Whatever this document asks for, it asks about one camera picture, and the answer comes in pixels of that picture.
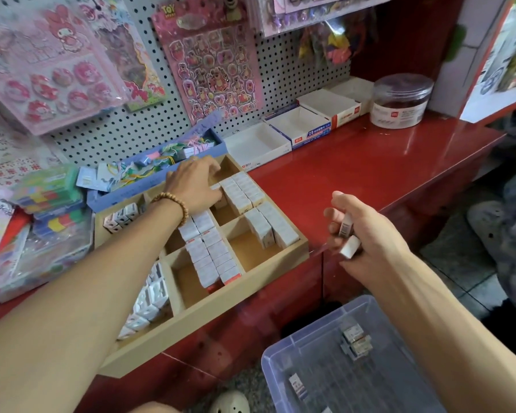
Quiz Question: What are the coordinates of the person's right hand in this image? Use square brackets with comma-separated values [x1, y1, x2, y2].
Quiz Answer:
[324, 190, 411, 289]

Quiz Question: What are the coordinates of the person's left hand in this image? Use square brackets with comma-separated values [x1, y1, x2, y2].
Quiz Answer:
[163, 156, 223, 217]

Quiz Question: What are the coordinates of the handful of boxed erasers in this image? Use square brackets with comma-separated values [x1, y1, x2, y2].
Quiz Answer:
[337, 212, 362, 260]

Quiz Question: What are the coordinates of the wooden compartment tray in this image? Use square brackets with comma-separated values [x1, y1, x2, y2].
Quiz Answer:
[95, 153, 311, 379]

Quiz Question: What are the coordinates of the clear plastic storage bin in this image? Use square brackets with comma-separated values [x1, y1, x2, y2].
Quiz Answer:
[260, 294, 448, 413]

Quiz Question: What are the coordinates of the blue white eraser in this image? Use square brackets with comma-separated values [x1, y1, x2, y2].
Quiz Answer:
[288, 372, 309, 398]

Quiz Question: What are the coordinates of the person's left forearm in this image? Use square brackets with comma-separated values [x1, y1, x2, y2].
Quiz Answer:
[0, 202, 190, 413]

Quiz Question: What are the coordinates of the person's right forearm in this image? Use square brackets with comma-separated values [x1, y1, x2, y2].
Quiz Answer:
[361, 249, 516, 413]

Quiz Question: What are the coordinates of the blue box of trinkets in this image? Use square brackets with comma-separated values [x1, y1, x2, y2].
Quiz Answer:
[76, 111, 226, 213]

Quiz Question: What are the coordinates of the white tray box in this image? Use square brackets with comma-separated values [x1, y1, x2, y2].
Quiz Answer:
[264, 103, 334, 151]
[224, 122, 294, 171]
[296, 77, 375, 130]

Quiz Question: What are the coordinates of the person's left cream clog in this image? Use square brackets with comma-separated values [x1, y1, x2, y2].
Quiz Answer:
[208, 389, 251, 413]

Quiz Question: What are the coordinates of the person's left leg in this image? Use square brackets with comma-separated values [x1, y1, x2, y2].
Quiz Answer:
[129, 402, 182, 413]

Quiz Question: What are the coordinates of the white pegboard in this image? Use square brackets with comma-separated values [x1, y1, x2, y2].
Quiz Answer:
[0, 0, 371, 169]

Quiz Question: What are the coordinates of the red display counter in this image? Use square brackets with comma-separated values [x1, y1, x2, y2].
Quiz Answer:
[0, 111, 507, 413]

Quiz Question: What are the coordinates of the pink sticker pack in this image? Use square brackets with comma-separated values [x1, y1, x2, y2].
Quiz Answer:
[150, 0, 266, 126]
[0, 4, 130, 137]

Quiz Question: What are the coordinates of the round clear plastic jar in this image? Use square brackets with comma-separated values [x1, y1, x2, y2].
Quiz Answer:
[370, 73, 435, 130]

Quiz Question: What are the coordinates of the green edged sticker pack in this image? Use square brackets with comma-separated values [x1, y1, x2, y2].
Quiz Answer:
[77, 0, 169, 112]

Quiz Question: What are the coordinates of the stack of colourful packs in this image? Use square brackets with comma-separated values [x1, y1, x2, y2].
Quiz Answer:
[9, 163, 91, 241]

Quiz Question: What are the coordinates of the red patterned sticker sheet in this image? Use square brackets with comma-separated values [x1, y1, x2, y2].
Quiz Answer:
[0, 103, 65, 190]

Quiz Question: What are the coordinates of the clear bag of colourful toys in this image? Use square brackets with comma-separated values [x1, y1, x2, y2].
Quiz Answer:
[296, 17, 380, 69]

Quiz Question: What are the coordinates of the white side shelf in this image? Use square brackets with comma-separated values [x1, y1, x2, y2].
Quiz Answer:
[430, 0, 516, 126]

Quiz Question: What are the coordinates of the beaded wooden bracelet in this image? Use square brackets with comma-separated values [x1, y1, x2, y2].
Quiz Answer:
[150, 192, 190, 229]

